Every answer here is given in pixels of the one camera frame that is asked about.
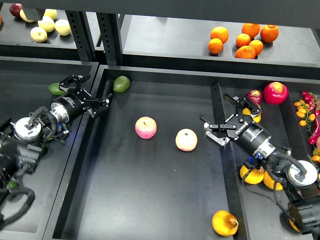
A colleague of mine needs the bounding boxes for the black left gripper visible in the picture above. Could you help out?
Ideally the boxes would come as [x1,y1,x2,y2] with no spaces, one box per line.
[51,74,113,123]

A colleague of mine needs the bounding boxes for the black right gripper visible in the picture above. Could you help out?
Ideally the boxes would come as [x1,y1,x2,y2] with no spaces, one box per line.
[199,93,276,159]

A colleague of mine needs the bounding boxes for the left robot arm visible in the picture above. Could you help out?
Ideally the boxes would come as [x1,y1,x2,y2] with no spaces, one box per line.
[0,74,113,229]

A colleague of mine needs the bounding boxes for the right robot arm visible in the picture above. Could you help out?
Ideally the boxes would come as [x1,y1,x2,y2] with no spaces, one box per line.
[199,93,320,235]

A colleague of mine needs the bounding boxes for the yellow pear upper right tray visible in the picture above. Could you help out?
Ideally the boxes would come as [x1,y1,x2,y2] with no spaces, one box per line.
[242,104,262,123]

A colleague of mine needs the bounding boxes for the green avocado upper left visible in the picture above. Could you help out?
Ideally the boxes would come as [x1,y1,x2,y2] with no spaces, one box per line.
[48,82,66,96]

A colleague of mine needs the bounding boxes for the dark red pear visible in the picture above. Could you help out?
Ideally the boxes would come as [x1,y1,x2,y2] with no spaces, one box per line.
[245,89,263,105]

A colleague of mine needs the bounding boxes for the green avocado tray corner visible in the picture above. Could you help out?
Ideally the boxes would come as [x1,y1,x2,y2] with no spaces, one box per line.
[113,75,131,93]

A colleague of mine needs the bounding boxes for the pale yellow pear right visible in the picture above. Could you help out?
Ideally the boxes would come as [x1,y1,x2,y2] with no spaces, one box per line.
[54,19,72,37]

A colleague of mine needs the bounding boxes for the pale yellow pear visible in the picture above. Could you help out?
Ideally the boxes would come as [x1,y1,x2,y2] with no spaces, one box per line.
[54,19,72,37]
[30,27,48,43]
[38,16,55,33]
[44,9,58,21]

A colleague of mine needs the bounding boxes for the pale yellow pear front left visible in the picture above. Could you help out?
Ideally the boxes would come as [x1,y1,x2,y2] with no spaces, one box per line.
[30,27,48,43]

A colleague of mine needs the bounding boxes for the pale yellow pear middle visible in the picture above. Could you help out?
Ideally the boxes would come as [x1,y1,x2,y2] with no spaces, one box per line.
[38,16,55,33]

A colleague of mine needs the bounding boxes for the pale yellow pear back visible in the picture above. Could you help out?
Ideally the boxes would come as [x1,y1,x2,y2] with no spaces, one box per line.
[44,9,58,21]

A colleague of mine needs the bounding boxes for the pale pear behind tag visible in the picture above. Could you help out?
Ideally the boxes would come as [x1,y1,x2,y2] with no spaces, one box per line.
[19,9,35,23]

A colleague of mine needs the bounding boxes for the pale yellow pink apple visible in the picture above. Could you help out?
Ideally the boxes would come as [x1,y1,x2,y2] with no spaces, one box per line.
[175,128,198,152]

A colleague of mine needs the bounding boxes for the large red apple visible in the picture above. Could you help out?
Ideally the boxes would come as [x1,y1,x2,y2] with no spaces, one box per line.
[262,81,289,105]

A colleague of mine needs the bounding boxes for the black left tray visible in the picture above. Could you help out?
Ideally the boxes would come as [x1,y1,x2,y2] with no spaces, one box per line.
[0,56,98,240]

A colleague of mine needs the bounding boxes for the black shelf upright right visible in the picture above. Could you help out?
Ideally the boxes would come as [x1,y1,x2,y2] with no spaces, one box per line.
[96,12,124,66]

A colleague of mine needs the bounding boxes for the black shelf upright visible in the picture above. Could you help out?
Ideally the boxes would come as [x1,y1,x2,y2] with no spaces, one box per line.
[96,12,124,66]
[65,10,96,62]

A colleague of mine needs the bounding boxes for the pink red apple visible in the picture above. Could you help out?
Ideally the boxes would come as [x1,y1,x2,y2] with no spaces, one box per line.
[135,116,157,139]

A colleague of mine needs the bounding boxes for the orange bottom front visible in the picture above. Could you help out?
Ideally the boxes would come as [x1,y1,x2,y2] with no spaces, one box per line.
[235,45,256,59]

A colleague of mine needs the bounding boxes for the orange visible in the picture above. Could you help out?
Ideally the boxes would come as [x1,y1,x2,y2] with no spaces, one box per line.
[249,39,264,56]
[235,45,256,59]
[260,24,279,43]
[210,26,229,44]
[207,38,223,55]
[241,23,261,39]

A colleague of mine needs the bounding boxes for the black shelf upright left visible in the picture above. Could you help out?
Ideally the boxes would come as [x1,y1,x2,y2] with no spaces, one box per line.
[65,10,96,62]

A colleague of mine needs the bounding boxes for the cherry tomato bunch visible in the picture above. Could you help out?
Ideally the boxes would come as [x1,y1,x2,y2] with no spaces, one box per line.
[293,91,320,134]

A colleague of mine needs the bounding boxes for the orange far left lower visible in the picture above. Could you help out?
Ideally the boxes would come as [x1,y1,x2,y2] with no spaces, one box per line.
[207,38,223,55]

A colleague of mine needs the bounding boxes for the orange right lower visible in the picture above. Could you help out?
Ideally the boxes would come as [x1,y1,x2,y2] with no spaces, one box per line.
[249,39,264,56]

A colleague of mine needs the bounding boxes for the orange small centre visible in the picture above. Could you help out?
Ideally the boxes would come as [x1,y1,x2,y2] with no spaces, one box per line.
[235,33,251,48]

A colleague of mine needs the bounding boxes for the red chili pepper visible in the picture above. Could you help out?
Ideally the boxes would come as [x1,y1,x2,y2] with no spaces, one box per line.
[307,117,320,145]

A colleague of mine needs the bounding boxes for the orange far left upper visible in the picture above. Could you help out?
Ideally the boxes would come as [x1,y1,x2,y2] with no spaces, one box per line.
[210,26,229,44]

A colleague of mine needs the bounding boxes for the orange top centre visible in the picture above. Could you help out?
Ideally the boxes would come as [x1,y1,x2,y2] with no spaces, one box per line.
[241,23,261,39]

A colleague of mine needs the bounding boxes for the orange top right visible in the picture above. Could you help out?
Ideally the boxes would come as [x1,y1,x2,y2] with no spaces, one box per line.
[260,24,279,43]

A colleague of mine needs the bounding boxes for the black centre tray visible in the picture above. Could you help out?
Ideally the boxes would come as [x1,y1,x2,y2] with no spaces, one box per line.
[44,66,239,240]

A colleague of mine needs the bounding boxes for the dark red fruit on shelf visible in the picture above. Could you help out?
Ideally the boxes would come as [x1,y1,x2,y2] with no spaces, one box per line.
[9,3,23,18]

